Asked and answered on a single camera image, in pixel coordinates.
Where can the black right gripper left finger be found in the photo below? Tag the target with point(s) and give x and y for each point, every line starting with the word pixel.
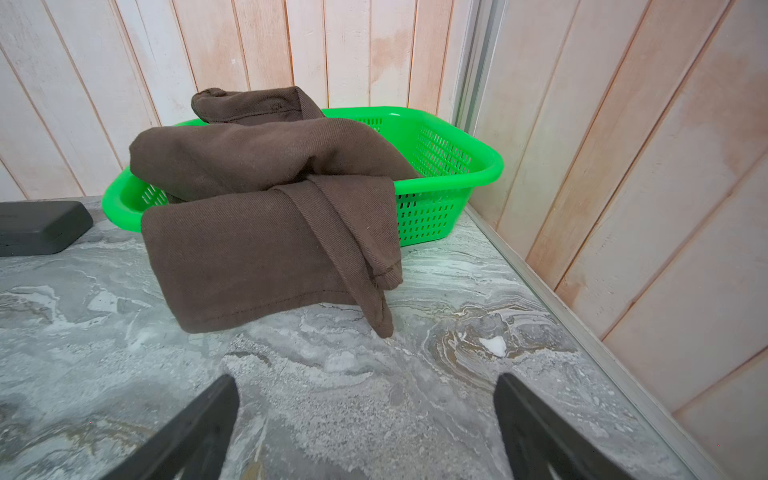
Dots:
pixel 194 444

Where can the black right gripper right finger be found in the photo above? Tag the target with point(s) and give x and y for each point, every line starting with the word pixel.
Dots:
pixel 539 443

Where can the brown trousers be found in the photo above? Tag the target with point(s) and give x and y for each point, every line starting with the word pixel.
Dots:
pixel 207 295

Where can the dark grey rectangular case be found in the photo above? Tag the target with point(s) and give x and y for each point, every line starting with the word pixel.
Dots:
pixel 31 228

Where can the green plastic basket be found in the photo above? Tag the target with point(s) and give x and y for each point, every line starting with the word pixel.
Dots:
pixel 444 162

